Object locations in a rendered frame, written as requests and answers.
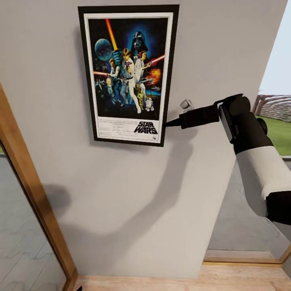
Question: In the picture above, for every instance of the poster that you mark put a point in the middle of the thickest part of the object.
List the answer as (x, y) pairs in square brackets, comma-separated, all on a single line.
[(128, 55)]

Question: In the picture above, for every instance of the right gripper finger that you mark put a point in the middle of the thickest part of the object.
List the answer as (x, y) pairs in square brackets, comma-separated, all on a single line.
[(172, 123)]

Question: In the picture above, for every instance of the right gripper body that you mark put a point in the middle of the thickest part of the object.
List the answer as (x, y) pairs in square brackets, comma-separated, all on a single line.
[(193, 118)]

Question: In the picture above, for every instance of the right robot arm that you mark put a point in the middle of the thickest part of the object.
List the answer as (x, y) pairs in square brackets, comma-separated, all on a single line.
[(266, 178)]

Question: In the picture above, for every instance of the door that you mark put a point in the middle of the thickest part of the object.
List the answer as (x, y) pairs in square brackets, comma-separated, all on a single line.
[(33, 253)]

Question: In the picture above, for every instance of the fixed window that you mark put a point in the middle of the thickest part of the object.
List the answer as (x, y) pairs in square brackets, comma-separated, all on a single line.
[(240, 237)]

